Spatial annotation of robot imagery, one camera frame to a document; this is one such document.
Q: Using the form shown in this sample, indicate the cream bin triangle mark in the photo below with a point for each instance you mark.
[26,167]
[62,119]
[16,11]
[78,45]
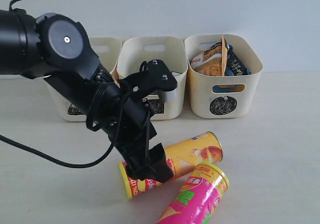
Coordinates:
[108,49]

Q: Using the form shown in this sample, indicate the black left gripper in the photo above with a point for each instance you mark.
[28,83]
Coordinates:
[129,129]

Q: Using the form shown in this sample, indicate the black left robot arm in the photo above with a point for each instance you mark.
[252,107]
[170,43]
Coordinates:
[57,49]

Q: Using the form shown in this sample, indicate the cream bin circle mark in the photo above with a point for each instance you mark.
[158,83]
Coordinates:
[215,97]

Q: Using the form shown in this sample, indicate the pink chips can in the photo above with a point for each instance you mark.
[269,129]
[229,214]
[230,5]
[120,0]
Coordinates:
[198,198]

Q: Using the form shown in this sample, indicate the blue noodle bag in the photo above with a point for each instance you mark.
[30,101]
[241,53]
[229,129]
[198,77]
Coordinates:
[234,67]

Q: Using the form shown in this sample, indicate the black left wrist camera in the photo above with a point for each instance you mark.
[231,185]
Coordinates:
[153,76]

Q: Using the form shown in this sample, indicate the orange noodle bag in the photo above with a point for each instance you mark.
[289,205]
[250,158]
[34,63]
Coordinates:
[212,61]

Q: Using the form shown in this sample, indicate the purple juice carton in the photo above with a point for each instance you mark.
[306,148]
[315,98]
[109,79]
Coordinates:
[176,74]

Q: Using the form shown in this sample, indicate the cream bin square mark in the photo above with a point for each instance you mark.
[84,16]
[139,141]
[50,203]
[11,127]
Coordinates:
[166,48]

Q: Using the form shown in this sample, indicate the yellow chips can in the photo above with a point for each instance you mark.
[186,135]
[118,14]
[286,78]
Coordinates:
[181,157]

